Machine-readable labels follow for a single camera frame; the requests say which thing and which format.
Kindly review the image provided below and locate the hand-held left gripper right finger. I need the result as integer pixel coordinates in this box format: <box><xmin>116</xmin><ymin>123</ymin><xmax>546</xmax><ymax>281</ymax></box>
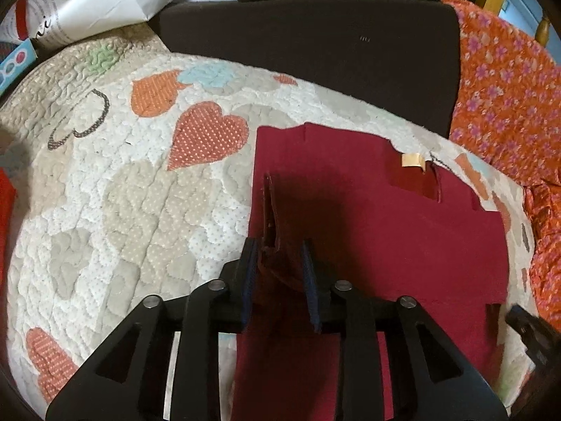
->
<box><xmin>300</xmin><ymin>239</ymin><xmax>512</xmax><ymax>421</ymax></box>

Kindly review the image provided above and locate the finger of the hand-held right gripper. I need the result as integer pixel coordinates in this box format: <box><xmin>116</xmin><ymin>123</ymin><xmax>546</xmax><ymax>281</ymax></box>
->
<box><xmin>504</xmin><ymin>303</ymin><xmax>555</xmax><ymax>367</ymax></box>

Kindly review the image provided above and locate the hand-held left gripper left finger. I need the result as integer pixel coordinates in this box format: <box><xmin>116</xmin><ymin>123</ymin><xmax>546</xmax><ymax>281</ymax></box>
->
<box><xmin>46</xmin><ymin>238</ymin><xmax>259</xmax><ymax>421</ymax></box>

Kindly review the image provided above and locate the dark red small shirt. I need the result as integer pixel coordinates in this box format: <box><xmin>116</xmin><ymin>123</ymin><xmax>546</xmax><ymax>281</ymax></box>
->
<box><xmin>230</xmin><ymin>123</ymin><xmax>510</xmax><ymax>421</ymax></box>

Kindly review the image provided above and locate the heart pattern quilted blanket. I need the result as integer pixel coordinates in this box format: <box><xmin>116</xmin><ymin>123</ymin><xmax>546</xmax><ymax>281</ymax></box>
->
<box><xmin>0</xmin><ymin>22</ymin><xmax>541</xmax><ymax>409</ymax></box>

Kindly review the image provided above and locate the orange floral cloth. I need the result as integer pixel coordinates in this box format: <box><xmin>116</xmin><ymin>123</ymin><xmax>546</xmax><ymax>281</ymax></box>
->
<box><xmin>440</xmin><ymin>0</ymin><xmax>561</xmax><ymax>332</ymax></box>

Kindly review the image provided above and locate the dark brown cushion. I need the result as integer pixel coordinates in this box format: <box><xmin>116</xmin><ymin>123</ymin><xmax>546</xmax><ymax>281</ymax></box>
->
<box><xmin>158</xmin><ymin>0</ymin><xmax>461</xmax><ymax>139</ymax></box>

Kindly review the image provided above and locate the bright red cloth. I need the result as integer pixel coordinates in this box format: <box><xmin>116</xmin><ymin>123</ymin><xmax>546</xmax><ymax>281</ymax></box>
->
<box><xmin>0</xmin><ymin>167</ymin><xmax>18</xmax><ymax>283</ymax></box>

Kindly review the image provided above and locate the white paper bag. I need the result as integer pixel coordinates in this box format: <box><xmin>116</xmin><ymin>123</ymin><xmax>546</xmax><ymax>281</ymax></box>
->
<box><xmin>15</xmin><ymin>0</ymin><xmax>185</xmax><ymax>50</ymax></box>

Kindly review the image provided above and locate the light blue box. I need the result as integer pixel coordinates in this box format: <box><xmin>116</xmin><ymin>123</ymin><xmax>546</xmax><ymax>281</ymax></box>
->
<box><xmin>0</xmin><ymin>37</ymin><xmax>38</xmax><ymax>98</ymax></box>

